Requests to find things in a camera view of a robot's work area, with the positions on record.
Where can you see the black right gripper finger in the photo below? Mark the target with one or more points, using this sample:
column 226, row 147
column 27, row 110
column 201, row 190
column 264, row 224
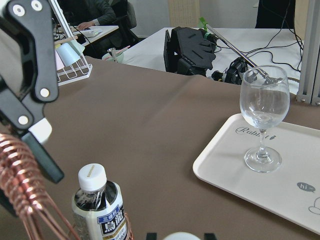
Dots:
column 29, row 24

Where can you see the copper wire bottle basket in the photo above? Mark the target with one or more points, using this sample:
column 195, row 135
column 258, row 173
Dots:
column 23, row 184

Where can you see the pink plastic cup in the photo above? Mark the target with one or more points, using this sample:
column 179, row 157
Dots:
column 58, row 61

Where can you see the blue plastic cup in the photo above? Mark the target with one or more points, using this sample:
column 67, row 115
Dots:
column 67, row 54

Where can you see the green plastic cup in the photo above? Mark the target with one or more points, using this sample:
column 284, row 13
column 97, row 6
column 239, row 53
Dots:
column 77, row 47

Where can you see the seated person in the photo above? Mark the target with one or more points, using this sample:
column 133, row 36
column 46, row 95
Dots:
column 88, row 13

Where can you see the black equipment case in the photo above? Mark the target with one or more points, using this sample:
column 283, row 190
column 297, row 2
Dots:
column 188, row 51

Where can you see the clear wine glass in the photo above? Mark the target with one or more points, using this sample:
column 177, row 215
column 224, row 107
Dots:
column 264, row 102

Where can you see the white rabbit tray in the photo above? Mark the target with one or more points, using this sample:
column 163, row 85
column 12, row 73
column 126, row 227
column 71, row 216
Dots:
column 292, row 191

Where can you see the white wire cup rack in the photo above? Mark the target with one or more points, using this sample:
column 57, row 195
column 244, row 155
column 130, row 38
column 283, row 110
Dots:
column 77, row 71

